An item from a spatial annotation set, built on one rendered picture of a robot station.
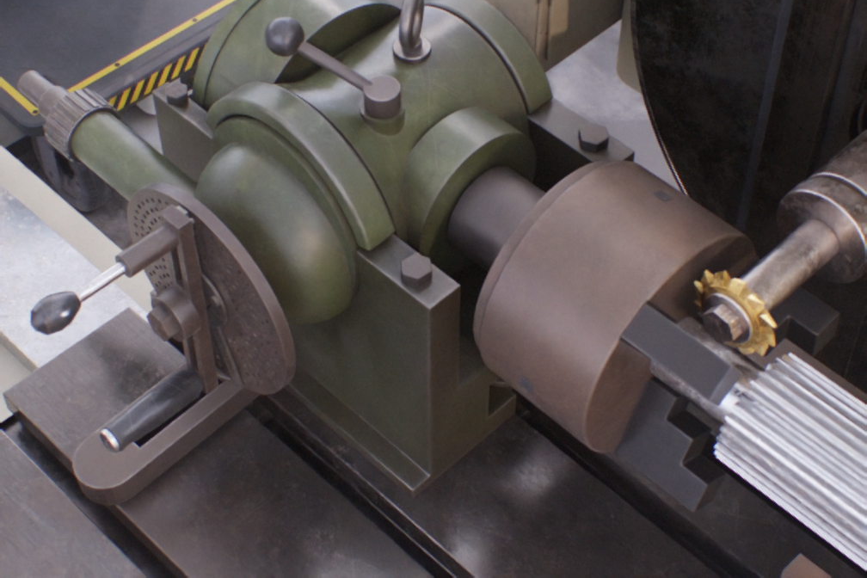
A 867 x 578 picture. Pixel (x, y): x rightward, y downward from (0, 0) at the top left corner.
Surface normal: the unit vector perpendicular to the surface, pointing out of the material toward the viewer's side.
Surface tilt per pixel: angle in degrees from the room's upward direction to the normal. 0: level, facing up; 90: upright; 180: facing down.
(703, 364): 35
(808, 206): 90
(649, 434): 65
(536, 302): 54
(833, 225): 90
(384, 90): 0
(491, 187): 11
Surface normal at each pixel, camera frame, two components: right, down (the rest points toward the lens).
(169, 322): 0.61, 0.13
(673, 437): -0.64, 0.20
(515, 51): 0.40, -0.23
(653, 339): -0.40, -0.24
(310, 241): 0.25, 0.15
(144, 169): -0.23, -0.45
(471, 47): 0.25, -0.43
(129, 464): -0.04, -0.62
